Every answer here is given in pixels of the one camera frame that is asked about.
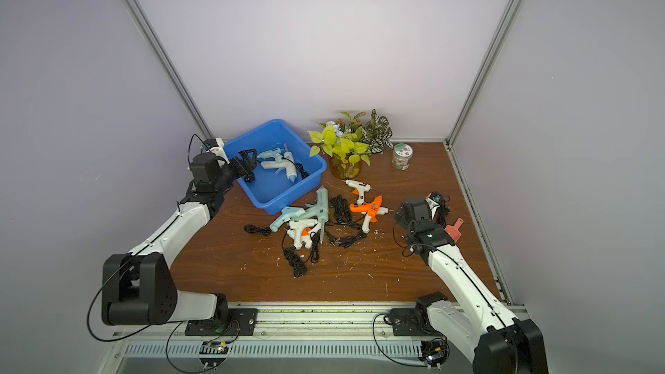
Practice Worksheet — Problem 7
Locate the white light-blue glue gun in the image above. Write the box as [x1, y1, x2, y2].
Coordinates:
[259, 151, 298, 183]

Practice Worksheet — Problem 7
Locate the pink plastic scoop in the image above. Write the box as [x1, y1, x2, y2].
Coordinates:
[445, 218, 464, 243]

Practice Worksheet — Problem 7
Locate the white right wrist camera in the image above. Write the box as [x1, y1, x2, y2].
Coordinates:
[425, 192, 450, 221]

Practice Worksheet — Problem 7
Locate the blue plastic storage box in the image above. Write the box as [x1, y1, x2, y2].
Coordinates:
[223, 119, 327, 216]

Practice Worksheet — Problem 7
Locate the white orange glue gun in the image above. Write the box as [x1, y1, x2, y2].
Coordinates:
[287, 218, 322, 249]

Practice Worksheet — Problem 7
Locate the striped dark leaf plant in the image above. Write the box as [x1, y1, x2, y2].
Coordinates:
[362, 109, 394, 154]

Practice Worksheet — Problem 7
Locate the black coiled power cable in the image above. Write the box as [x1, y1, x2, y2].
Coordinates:
[281, 230, 308, 279]

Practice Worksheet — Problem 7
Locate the long mint glue gun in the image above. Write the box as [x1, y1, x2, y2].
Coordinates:
[306, 186, 329, 240]

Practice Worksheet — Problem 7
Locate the green leafy potted plant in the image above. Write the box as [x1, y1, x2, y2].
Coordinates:
[308, 112, 371, 180]

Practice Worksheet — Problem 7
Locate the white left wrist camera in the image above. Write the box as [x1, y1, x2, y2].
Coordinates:
[202, 138, 229, 164]

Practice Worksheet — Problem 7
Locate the aluminium front rail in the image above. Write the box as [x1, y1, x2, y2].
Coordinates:
[109, 302, 466, 372]

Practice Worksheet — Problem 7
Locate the small clear glass jar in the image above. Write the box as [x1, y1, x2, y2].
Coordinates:
[391, 144, 414, 171]

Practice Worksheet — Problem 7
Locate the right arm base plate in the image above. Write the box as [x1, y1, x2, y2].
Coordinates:
[383, 308, 441, 337]

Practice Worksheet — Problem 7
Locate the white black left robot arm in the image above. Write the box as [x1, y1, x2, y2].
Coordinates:
[100, 149, 257, 328]

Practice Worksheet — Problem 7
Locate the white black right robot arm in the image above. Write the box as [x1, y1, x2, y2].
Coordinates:
[396, 198, 549, 373]

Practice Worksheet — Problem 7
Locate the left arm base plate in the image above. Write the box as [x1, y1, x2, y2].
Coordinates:
[185, 308, 259, 337]

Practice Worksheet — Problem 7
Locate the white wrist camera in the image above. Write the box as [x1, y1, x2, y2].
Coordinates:
[202, 138, 229, 164]
[425, 192, 450, 221]

